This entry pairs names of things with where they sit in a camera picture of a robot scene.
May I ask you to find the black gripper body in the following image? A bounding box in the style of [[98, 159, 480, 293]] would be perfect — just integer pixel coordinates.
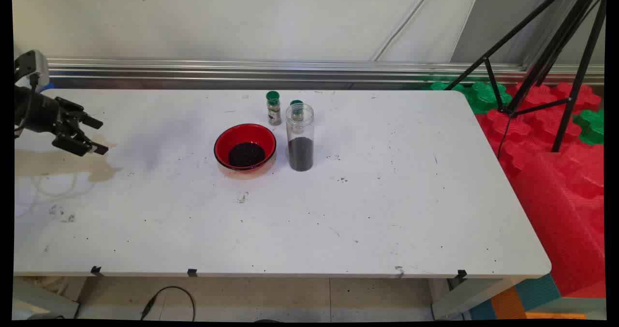
[[15, 86, 66, 135]]

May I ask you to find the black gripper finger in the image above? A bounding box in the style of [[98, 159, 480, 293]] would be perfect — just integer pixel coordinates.
[[52, 121, 109, 157], [57, 97, 103, 129]]

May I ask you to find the clear plastic jar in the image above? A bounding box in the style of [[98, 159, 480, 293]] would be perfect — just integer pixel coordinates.
[[285, 103, 315, 172]]

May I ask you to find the red bowl black rim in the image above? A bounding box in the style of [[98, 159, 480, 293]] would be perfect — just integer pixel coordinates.
[[214, 123, 277, 172]]

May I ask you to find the grey table leg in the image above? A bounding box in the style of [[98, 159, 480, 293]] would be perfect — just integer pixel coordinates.
[[14, 278, 80, 319], [432, 276, 520, 320]]

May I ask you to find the black seed pile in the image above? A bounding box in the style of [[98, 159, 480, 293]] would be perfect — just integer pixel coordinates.
[[228, 142, 266, 168]]

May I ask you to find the green-capped spice bottle dark label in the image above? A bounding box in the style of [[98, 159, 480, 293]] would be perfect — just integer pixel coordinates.
[[265, 91, 282, 126]]

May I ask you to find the green foam puzzle piece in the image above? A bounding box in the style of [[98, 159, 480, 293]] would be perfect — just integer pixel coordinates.
[[422, 80, 512, 115], [573, 108, 605, 146]]

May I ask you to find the red foam puzzle mat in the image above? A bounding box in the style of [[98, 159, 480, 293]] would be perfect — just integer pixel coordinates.
[[476, 81, 605, 182]]

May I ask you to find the teal and orange foam mat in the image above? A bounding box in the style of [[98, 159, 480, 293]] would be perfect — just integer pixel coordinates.
[[469, 273, 606, 320]]

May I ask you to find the red foam block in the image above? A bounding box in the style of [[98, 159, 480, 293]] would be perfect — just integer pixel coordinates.
[[510, 150, 606, 298]]

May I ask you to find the black tripod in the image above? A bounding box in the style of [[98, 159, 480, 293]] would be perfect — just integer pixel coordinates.
[[445, 0, 607, 161]]

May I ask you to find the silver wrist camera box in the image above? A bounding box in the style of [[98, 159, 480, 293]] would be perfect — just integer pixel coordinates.
[[15, 50, 50, 89]]

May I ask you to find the aluminium wall rail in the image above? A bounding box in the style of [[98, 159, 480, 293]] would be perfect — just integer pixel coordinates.
[[46, 58, 605, 91]]

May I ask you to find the black floor cable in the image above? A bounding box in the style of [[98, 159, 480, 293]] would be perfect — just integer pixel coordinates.
[[140, 286, 196, 322]]

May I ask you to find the thin black tripod cable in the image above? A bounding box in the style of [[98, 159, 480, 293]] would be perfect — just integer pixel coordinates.
[[497, 114, 514, 161]]

